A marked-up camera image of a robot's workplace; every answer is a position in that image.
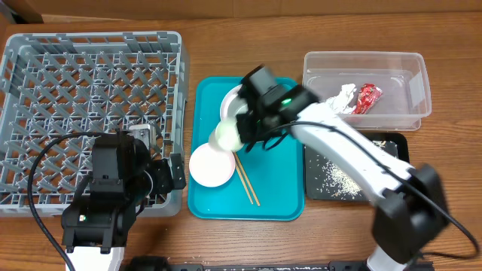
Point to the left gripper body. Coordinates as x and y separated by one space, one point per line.
175 172

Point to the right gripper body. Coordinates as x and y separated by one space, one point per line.
254 126

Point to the white paper cup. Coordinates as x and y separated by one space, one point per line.
226 136

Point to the rice and food scraps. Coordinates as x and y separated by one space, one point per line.
326 181

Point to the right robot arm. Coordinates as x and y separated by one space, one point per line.
410 205

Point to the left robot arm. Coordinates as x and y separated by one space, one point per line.
108 200

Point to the large white plate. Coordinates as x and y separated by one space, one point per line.
232 104

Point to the wooden chopstick left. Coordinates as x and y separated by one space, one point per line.
243 182

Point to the wooden chopstick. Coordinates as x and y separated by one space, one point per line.
248 183
243 182

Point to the teal plastic tray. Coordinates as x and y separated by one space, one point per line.
277 175

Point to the wooden chopstick right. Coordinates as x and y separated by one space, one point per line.
248 183

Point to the crumpled white tissue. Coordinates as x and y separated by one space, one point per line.
341 103

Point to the black tray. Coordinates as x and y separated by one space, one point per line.
391 142

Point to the red snack wrapper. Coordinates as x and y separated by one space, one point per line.
367 98

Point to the clear plastic bin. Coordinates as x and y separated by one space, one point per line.
402 77

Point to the grey plastic dish rack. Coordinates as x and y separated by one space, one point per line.
61 87

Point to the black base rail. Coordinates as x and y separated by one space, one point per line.
154 263

